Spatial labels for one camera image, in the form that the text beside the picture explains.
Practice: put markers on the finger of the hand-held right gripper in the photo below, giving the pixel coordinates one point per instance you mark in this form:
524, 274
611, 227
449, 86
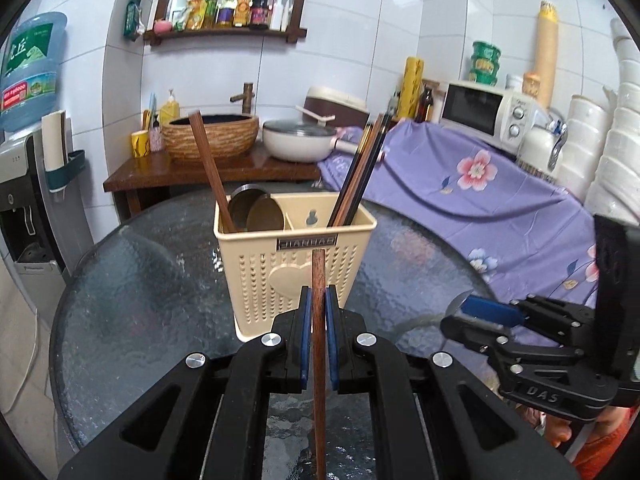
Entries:
470, 332
492, 311

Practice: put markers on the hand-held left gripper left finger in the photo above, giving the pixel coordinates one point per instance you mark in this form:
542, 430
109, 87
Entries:
306, 340

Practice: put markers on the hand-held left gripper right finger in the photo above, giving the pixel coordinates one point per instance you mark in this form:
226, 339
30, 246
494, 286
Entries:
331, 340

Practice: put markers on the beige perforated utensil holder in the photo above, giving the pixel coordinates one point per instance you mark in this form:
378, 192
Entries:
250, 280

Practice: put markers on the black chopstick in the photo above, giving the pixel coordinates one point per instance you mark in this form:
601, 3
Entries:
370, 155
378, 150

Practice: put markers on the person's right forearm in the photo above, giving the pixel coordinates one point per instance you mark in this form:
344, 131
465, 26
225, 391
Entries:
607, 440

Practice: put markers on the person's right hand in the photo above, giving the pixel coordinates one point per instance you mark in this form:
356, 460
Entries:
560, 427

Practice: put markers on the purple floral cloth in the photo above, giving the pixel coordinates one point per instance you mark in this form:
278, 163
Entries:
450, 210

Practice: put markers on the light wooden chopstick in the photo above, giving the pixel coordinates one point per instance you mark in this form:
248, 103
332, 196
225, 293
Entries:
350, 175

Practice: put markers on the white kettle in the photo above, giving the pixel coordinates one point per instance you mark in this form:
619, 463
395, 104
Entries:
540, 150

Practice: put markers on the white pan with lid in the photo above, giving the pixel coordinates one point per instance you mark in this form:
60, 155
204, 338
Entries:
295, 142

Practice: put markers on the white microwave oven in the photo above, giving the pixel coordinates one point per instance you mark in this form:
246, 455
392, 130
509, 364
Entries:
475, 110

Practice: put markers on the stacks of white paper bowls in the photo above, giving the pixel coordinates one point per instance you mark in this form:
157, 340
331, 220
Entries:
615, 150

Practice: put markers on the dark glass bottle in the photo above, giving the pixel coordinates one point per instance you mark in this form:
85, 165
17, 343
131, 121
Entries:
426, 105

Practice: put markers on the wooden counter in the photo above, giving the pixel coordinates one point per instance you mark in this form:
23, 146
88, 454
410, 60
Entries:
165, 175

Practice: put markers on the woven pattern wash basin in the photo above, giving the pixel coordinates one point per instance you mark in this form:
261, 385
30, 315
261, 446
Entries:
210, 140

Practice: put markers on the brown and white rice cooker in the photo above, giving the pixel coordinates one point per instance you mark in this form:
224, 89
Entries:
337, 105

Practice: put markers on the yellow wrapped roll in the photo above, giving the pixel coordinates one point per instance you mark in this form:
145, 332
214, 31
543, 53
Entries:
411, 87

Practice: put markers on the stack of green noodle bowls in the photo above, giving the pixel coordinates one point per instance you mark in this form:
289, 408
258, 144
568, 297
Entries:
485, 62

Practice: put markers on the brass faucet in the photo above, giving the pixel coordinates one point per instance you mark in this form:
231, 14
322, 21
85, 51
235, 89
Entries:
246, 97

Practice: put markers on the small patterned bottle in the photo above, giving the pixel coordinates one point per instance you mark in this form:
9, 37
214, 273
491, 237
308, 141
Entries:
157, 137

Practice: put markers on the yellow cup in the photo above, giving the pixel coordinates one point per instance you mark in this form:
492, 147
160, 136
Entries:
141, 145

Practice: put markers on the tall stack of paper cups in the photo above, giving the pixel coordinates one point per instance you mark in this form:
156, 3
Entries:
546, 55

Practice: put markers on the yellow soap bottle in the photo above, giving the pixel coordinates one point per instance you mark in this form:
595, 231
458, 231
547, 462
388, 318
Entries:
170, 110

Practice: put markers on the green paper cup dispenser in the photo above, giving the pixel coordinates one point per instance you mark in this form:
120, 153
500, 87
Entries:
62, 160

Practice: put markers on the grey water dispenser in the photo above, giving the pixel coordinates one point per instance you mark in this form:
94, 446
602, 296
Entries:
22, 200

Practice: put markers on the row of condiment bottles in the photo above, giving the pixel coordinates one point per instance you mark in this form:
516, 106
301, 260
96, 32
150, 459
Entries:
235, 10

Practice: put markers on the green hanging packet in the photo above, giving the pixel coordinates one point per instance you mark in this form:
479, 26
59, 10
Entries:
134, 17

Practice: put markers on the blue water bottle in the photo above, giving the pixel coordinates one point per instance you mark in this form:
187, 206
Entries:
30, 70

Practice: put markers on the wooden framed wall shelf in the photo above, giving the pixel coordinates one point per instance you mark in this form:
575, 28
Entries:
225, 35

